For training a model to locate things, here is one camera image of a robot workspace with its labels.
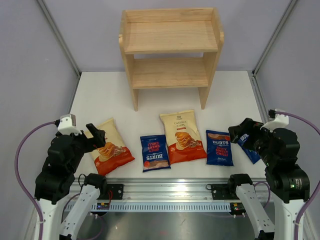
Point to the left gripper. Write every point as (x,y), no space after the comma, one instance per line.
(88,139)

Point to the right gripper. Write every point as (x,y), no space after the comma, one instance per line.
(246,135)

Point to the cassava chips bag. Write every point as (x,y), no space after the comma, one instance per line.
(183,139)
(114,153)

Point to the blue Burts chilli bag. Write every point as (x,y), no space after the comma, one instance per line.
(154,153)
(219,151)

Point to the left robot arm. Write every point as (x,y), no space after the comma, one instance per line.
(52,185)

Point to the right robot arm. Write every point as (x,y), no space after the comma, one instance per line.
(278,148)

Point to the wooden two-tier shelf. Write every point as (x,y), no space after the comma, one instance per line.
(171,48)

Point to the blue Burts salt vinegar bag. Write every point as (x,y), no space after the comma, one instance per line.
(249,151)

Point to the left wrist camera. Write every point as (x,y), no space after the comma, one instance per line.
(67,125)

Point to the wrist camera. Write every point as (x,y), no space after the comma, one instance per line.
(67,125)
(279,119)

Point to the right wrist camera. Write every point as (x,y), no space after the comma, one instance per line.
(279,119)

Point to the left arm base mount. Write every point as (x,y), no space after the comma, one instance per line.
(111,192)

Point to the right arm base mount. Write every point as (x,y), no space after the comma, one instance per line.
(221,192)

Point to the aluminium mounting rail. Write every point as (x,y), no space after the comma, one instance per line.
(167,196)

